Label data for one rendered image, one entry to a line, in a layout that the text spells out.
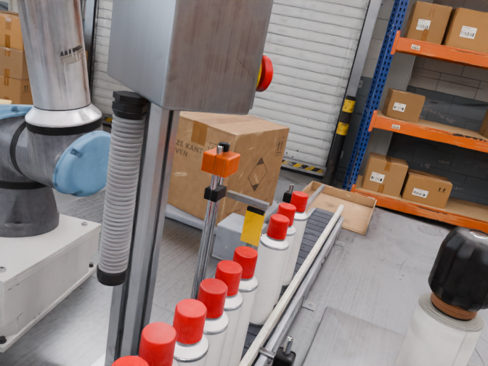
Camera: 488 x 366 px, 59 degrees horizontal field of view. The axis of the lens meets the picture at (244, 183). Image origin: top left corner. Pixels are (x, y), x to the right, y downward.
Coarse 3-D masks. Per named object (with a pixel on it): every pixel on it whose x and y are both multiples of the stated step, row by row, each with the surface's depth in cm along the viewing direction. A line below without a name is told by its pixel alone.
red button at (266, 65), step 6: (264, 60) 44; (270, 60) 44; (264, 66) 43; (270, 66) 44; (264, 72) 43; (270, 72) 44; (264, 78) 44; (270, 78) 44; (258, 84) 44; (264, 84) 44; (258, 90) 45; (264, 90) 45
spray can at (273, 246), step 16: (272, 224) 72; (288, 224) 73; (272, 240) 72; (272, 256) 72; (256, 272) 74; (272, 272) 73; (272, 288) 74; (256, 304) 75; (272, 304) 76; (256, 320) 76
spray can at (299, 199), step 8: (296, 192) 87; (296, 200) 86; (304, 200) 86; (296, 208) 86; (304, 208) 87; (296, 216) 86; (304, 216) 87; (296, 224) 86; (304, 224) 87; (296, 232) 87; (296, 240) 87; (296, 248) 88; (296, 256) 90; (288, 264) 89; (288, 272) 90; (288, 280) 91
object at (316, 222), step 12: (312, 216) 133; (324, 216) 135; (312, 228) 124; (324, 228) 126; (312, 240) 116; (300, 252) 108; (300, 264) 102; (312, 264) 109; (276, 324) 79; (252, 336) 74; (240, 360) 68
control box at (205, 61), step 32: (128, 0) 43; (160, 0) 36; (192, 0) 35; (224, 0) 36; (256, 0) 38; (128, 32) 43; (160, 32) 37; (192, 32) 36; (224, 32) 38; (256, 32) 39; (128, 64) 44; (160, 64) 37; (192, 64) 37; (224, 64) 39; (256, 64) 41; (160, 96) 37; (192, 96) 38; (224, 96) 40
